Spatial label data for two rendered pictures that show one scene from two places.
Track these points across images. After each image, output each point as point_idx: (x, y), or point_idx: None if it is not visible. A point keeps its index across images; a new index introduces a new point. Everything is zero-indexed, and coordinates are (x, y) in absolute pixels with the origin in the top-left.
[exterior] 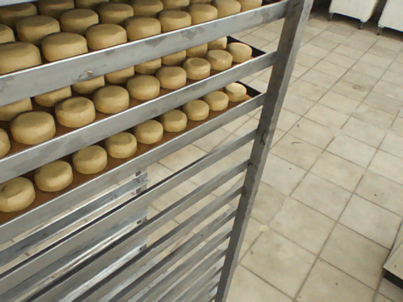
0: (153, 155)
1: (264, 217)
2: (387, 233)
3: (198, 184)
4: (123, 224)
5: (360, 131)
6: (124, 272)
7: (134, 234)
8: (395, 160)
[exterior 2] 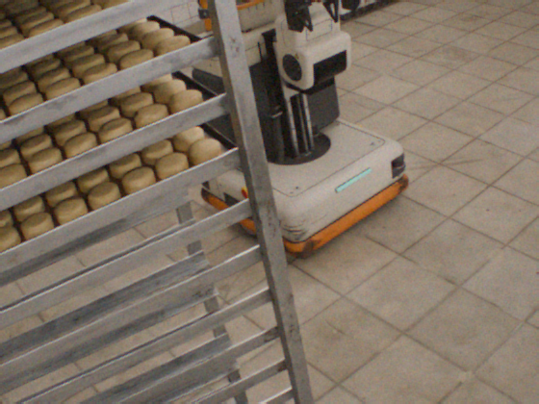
0: (58, 236)
1: (472, 359)
2: None
3: (370, 309)
4: (191, 359)
5: None
6: (79, 380)
7: (71, 333)
8: None
